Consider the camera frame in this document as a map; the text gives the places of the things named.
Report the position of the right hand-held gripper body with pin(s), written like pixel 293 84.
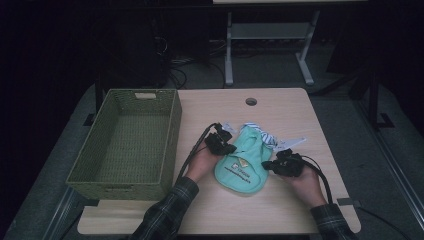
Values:
pixel 289 164

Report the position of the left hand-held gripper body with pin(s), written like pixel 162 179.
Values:
pixel 216 141

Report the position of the green woven basket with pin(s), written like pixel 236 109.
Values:
pixel 133 146

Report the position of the person's left hand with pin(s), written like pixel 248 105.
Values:
pixel 201 165

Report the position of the person's right hand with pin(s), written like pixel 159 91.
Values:
pixel 308 188

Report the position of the small white paper tag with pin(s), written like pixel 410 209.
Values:
pixel 230 127

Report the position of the long white paper tag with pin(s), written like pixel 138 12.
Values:
pixel 293 142

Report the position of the grey tape piece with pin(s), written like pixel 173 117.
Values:
pixel 348 202

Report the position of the black metal stand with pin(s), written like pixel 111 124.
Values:
pixel 373 100

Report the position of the metal floor rail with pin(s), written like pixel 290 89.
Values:
pixel 393 166
pixel 61 213

